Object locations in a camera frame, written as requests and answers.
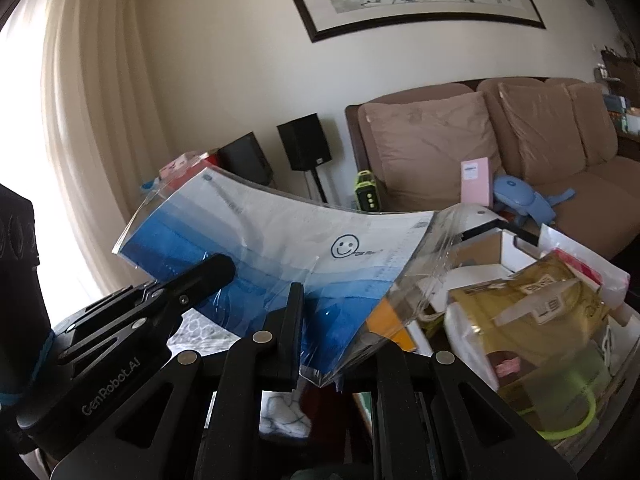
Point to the large brown cushion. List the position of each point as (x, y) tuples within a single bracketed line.
[(425, 145)]

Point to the white cardboard divider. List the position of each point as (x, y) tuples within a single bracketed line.
[(520, 260)]

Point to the beige curtain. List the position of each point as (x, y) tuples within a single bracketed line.
[(90, 110)]

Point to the large cardboard box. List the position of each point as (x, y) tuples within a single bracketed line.
[(487, 255)]

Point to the orange box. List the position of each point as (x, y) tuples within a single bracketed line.
[(387, 325)]

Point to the narrow brown cushion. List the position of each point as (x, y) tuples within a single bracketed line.
[(595, 120)]

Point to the patterned grey blanket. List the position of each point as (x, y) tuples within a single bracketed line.
[(200, 330)]

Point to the black speaker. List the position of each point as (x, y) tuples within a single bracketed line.
[(304, 142), (245, 157)]

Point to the medium brown cushion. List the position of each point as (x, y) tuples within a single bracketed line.
[(540, 130)]

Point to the wooden shelf cabinet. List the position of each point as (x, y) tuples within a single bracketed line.
[(620, 70)]

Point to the black speaker stand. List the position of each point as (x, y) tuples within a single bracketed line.
[(318, 187)]

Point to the blue face mask pack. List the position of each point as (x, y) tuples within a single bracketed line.
[(250, 230)]

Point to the pink printed box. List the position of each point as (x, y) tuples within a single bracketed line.
[(177, 165)]

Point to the green portable radio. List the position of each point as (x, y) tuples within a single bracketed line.
[(369, 195)]

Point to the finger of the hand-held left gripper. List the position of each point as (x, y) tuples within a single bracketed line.
[(190, 285)]

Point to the brown sofa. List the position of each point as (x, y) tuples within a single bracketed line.
[(600, 195)]

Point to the pink flat box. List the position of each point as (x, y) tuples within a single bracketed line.
[(475, 185)]

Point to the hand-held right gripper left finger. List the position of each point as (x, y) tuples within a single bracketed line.
[(295, 330)]

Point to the white dome lamp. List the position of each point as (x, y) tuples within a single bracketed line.
[(480, 217)]

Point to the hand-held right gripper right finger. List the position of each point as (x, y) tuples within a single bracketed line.
[(395, 385)]

